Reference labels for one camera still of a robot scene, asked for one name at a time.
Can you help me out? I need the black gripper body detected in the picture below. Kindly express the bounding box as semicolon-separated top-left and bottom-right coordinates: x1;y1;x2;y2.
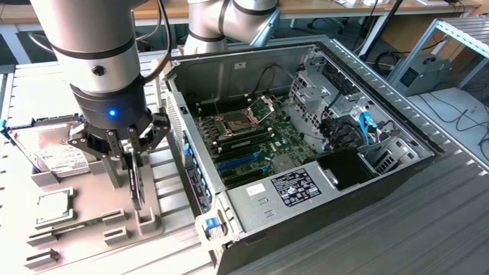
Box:
70;76;154;133

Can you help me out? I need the black RAM slot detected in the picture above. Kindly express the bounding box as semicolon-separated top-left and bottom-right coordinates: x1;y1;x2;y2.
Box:
217;130;274;146
195;101;253;114
195;99;251;111
215;128;271;144
198;104;255;117
215;125;270;142

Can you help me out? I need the silver hard disk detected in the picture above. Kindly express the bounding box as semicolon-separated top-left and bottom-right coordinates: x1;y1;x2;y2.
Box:
6;121;94;177

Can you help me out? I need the CPU socket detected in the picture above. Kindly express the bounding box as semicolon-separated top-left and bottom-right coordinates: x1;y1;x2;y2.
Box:
215;110;253;136

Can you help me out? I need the grey parts rack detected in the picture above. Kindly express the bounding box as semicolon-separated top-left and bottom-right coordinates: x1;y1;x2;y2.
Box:
22;147;165;270

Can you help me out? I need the RAM stick with white labels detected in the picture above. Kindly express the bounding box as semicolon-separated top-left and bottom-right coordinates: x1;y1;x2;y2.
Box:
217;133;276;153

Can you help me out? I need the long black expansion slot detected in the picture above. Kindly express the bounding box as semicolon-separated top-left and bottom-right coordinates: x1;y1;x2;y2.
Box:
222;167;268;183
225;174;270;188
211;146;266;163

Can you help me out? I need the blue expansion slot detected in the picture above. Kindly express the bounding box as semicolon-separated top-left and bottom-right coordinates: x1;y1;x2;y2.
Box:
215;152;261;170

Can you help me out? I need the black open PC case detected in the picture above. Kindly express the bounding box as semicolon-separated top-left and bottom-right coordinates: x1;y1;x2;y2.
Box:
150;34;446;275

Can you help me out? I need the silver CPU chip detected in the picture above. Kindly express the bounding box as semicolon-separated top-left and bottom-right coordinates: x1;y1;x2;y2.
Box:
35;193;73;225

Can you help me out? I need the green RAM stick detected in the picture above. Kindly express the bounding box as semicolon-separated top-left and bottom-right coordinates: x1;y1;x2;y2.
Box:
50;218;106;231

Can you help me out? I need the metal socket cover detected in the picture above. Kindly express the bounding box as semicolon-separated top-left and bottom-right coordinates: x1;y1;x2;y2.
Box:
245;95;276;120

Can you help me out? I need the green Dell motherboard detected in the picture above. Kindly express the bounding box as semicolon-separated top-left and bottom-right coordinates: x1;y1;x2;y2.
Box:
193;93;327;190

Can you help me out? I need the silver chipset heatsink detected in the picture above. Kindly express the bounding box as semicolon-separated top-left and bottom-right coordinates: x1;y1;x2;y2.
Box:
271;156;302;174

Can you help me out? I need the grey power supply unit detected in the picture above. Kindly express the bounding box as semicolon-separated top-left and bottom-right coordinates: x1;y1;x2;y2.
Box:
225;160;342;234

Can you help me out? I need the metal drive cage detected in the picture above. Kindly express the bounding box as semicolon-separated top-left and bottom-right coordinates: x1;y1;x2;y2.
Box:
287;45;370;150

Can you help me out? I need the black plastic shroud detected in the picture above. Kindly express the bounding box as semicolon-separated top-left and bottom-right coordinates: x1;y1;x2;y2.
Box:
314;147;376;193

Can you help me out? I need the black office chair base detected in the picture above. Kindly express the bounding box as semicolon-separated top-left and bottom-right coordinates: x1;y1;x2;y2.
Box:
307;16;348;36

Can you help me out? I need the metal disk bay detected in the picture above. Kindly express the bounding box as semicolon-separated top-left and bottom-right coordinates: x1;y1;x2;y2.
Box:
356;134;435;176

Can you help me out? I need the black stand pole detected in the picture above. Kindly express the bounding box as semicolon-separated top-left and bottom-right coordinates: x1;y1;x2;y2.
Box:
358;0;404;58

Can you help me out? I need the grey controller box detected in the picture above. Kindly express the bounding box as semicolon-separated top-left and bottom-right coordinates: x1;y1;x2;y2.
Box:
396;53;454;97

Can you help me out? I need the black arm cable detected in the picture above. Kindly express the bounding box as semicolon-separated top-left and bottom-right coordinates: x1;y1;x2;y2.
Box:
134;0;173;84

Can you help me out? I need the black looped wire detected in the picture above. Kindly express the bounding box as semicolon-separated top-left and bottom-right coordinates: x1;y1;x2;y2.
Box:
255;64;295;95

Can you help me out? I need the wooden desk white frame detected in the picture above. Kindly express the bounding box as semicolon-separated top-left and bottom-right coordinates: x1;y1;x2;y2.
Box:
278;0;482;57
0;0;190;64

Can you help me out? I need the black power wire bundle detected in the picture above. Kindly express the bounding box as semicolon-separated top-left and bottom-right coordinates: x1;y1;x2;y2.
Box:
319;118;362;151

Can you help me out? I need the blue wire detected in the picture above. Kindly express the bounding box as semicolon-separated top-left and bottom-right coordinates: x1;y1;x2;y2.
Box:
358;111;378;147

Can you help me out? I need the coiled black cable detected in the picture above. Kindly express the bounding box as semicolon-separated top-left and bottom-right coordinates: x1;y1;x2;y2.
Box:
375;50;402;72

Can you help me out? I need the black loose cable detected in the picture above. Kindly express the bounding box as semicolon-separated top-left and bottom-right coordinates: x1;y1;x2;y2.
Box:
418;93;489;135

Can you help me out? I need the aluminium frame table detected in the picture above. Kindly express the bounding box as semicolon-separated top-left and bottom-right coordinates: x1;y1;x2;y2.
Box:
386;15;489;90

